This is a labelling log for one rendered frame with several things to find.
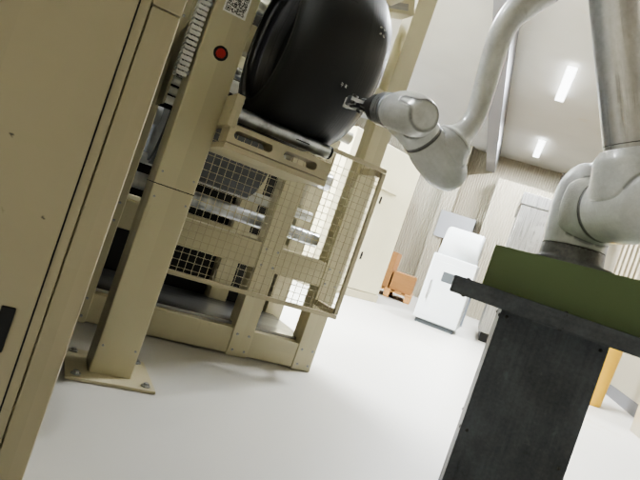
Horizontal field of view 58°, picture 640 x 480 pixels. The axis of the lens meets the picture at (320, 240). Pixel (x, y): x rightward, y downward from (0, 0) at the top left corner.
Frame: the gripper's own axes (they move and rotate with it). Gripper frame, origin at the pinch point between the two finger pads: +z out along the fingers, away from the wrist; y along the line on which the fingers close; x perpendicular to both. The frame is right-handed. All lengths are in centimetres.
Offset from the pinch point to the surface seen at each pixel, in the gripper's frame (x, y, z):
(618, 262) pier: -2, -544, 316
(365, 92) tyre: -5.8, -7.4, 9.5
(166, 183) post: 43, 37, 22
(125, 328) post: 89, 35, 16
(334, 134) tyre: 9.2, -6.7, 17.3
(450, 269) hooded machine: 84, -393, 408
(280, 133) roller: 15.7, 10.2, 18.3
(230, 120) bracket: 17.8, 27.7, 14.2
